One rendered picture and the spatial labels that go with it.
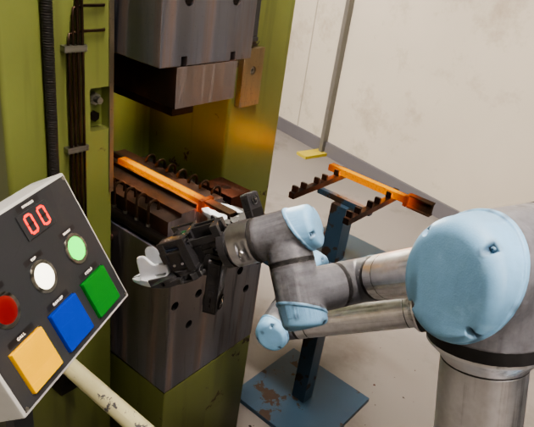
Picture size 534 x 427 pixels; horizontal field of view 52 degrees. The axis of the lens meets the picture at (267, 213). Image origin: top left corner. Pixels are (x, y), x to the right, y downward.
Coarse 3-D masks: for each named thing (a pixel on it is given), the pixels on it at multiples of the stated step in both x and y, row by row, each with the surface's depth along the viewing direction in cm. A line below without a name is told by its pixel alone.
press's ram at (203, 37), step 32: (128, 0) 115; (160, 0) 110; (192, 0) 116; (224, 0) 122; (256, 0) 131; (128, 32) 118; (160, 32) 112; (192, 32) 119; (224, 32) 126; (160, 64) 115; (192, 64) 123
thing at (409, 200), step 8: (328, 168) 196; (336, 168) 194; (344, 168) 194; (344, 176) 192; (352, 176) 190; (360, 176) 189; (360, 184) 189; (368, 184) 186; (376, 184) 185; (384, 192) 183; (392, 192) 181; (400, 192) 181; (400, 200) 180; (408, 200) 178; (416, 200) 177; (424, 200) 175; (416, 208) 177; (424, 208) 176; (432, 208) 175
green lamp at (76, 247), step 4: (76, 236) 102; (72, 240) 100; (76, 240) 101; (80, 240) 102; (68, 244) 99; (72, 244) 100; (76, 244) 101; (80, 244) 102; (72, 248) 100; (76, 248) 101; (80, 248) 102; (84, 248) 103; (72, 252) 100; (76, 252) 100; (80, 252) 101; (84, 252) 102; (72, 256) 99; (76, 256) 100; (80, 256) 101
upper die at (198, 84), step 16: (128, 64) 129; (144, 64) 125; (208, 64) 126; (224, 64) 130; (128, 80) 130; (144, 80) 127; (160, 80) 124; (176, 80) 121; (192, 80) 124; (208, 80) 128; (224, 80) 133; (144, 96) 128; (160, 96) 125; (176, 96) 122; (192, 96) 126; (208, 96) 130; (224, 96) 135
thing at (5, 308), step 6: (0, 300) 83; (6, 300) 84; (12, 300) 85; (0, 306) 83; (6, 306) 83; (12, 306) 85; (0, 312) 82; (6, 312) 83; (12, 312) 84; (0, 318) 82; (6, 318) 83; (12, 318) 84
